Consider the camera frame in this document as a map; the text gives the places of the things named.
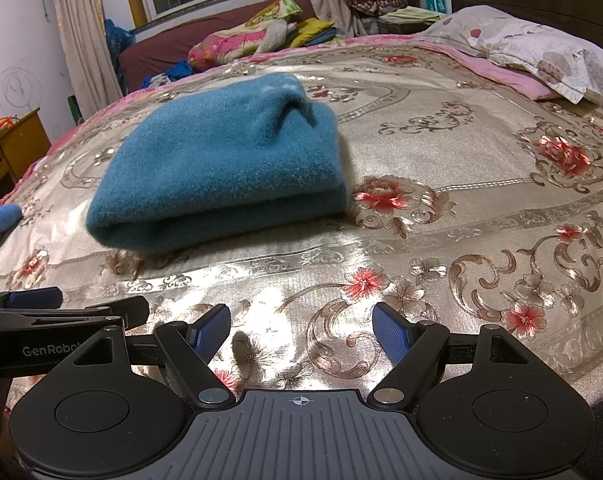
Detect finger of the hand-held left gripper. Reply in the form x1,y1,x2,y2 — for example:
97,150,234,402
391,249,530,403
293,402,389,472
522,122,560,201
0,296,150,333
0,286,63,312

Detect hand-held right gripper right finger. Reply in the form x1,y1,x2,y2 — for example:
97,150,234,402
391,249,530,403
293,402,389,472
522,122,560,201
369,302,532,407

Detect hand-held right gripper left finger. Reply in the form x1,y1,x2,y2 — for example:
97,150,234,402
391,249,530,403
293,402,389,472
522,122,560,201
74,305,237,408

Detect blue fleece towel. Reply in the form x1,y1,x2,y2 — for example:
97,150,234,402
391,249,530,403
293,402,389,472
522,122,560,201
86,72,349,255

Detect blue white crumpled clothes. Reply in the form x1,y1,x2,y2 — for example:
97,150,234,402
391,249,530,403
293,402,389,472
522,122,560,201
141,60,194,88

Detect floral satin bedspread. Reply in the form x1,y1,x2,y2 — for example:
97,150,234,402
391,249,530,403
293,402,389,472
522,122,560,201
0,35,603,411

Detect wooden bedside cabinet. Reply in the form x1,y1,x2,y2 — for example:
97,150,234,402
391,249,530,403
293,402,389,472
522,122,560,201
0,108,52,211

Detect maroon sofa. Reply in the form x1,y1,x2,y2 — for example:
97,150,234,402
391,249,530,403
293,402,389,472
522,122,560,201
117,0,322,96

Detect blue plastic bag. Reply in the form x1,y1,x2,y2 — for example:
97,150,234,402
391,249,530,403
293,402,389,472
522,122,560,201
104,19,136,92

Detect pink sheet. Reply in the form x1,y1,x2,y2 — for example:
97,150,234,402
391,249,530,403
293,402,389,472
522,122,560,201
411,35,562,102

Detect pink floral quilt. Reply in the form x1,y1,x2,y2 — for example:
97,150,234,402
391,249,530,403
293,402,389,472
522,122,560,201
188,0,305,67

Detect white plush toy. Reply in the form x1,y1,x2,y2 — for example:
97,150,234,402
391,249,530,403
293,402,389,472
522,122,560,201
254,19,297,55

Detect yellow and blue cushions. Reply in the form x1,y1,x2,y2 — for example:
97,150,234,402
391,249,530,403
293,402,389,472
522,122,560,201
286,17,345,50

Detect folded pale green sheets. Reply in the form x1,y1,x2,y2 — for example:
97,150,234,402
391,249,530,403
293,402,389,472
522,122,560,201
379,6,445,25

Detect white spotted pillow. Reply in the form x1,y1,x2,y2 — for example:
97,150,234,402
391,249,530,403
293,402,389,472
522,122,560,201
424,5,603,108

